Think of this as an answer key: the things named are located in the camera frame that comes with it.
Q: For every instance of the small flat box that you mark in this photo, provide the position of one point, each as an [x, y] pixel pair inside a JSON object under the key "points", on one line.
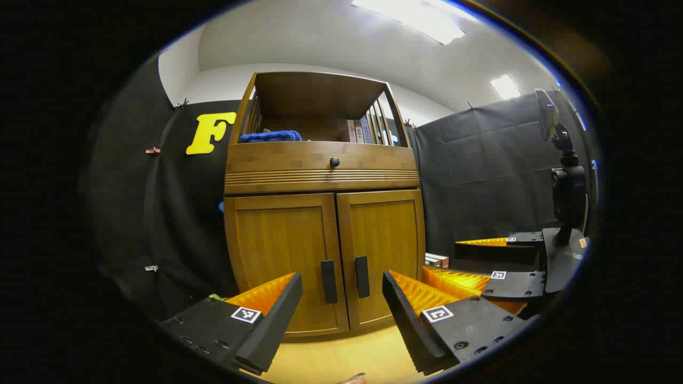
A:
{"points": [[436, 260]]}

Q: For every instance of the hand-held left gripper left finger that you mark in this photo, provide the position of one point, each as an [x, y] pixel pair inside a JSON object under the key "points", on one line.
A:
{"points": [[277, 320]]}

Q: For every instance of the black clip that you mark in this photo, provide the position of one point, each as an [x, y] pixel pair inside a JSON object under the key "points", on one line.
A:
{"points": [[182, 103]]}

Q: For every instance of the wooden drawer with black knob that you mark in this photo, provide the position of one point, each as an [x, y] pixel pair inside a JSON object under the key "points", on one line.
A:
{"points": [[277, 157]]}

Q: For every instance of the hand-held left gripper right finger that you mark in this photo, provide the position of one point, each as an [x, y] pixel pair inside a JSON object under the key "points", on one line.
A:
{"points": [[405, 325]]}

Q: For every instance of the blue towel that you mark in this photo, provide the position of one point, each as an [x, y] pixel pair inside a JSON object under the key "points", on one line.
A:
{"points": [[269, 136]]}

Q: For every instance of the pale pink book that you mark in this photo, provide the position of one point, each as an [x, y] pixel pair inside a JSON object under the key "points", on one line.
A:
{"points": [[350, 131]]}

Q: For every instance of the small ceiling light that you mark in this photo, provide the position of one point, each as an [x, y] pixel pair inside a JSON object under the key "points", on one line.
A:
{"points": [[505, 86]]}

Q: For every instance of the large ceiling light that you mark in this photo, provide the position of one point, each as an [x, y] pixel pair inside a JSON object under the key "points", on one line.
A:
{"points": [[411, 18]]}

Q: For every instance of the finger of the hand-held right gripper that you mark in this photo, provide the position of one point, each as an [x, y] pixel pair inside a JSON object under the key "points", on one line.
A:
{"points": [[496, 253], [515, 288]]}

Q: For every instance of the wooden shoe cabinet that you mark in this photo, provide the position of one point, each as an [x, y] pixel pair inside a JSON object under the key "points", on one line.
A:
{"points": [[320, 96]]}

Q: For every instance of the black backdrop cloth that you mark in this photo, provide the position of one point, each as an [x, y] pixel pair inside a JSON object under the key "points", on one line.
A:
{"points": [[469, 176]]}

